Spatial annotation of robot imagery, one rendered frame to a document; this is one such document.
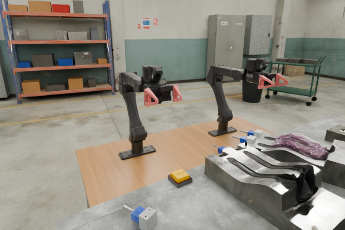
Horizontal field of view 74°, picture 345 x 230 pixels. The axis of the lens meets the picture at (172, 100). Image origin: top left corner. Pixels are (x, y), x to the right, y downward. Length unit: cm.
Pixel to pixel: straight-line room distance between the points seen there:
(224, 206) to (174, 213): 20
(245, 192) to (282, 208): 15
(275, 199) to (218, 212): 21
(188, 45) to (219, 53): 92
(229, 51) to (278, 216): 636
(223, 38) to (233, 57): 68
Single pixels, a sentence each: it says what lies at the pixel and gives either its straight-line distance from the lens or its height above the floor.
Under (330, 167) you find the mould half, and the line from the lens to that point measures 123.
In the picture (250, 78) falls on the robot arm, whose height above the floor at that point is 120.
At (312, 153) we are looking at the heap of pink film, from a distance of 129.
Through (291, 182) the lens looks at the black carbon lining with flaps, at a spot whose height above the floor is 95.
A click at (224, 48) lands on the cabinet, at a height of 105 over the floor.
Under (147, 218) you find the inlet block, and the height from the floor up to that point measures 85.
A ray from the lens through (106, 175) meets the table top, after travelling 117.
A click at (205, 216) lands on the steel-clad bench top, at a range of 93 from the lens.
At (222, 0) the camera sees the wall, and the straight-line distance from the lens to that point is 751.
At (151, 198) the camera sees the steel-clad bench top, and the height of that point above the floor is 80.
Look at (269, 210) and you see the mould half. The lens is 94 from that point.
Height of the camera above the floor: 143
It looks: 16 degrees down
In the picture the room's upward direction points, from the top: straight up
